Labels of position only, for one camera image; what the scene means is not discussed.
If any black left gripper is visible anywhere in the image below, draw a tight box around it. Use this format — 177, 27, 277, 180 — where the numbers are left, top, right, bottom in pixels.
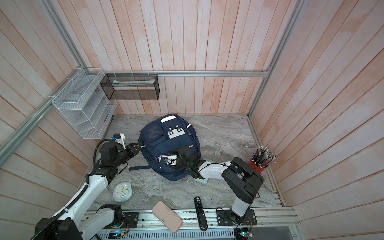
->
113, 142, 143, 167

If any navy blue backpack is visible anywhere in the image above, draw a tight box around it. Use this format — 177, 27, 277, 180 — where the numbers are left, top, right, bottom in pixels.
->
129, 114, 201, 181

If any light blue calculator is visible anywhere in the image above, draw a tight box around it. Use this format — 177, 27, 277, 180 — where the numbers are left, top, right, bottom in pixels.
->
195, 179, 208, 185

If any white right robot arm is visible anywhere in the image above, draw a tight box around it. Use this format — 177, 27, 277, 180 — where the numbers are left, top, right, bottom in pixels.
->
175, 147, 264, 219

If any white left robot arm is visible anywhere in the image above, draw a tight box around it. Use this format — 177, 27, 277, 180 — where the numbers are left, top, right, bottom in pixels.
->
32, 139, 141, 240

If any mint green alarm clock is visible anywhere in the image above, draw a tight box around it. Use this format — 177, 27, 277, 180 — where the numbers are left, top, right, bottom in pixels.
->
113, 182, 133, 203

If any black stapler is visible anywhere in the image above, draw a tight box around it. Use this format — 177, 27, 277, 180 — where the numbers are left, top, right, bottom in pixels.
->
194, 197, 208, 232

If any pink pencil case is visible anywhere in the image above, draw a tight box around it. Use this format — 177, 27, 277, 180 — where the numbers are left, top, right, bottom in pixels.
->
152, 201, 183, 233

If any red pencil holder with pencils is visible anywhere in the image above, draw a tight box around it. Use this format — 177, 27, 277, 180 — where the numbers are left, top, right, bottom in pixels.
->
248, 146, 277, 174

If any white wire mesh shelf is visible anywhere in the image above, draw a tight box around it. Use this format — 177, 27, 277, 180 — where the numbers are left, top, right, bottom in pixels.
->
52, 68, 118, 140

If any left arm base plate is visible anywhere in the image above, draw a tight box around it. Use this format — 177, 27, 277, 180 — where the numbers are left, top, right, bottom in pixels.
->
122, 212, 139, 230

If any black mesh wall basket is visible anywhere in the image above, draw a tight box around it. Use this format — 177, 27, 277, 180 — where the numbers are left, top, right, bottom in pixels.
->
100, 74, 160, 101

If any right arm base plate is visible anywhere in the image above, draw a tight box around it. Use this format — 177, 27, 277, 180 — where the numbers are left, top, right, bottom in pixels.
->
216, 208, 258, 226

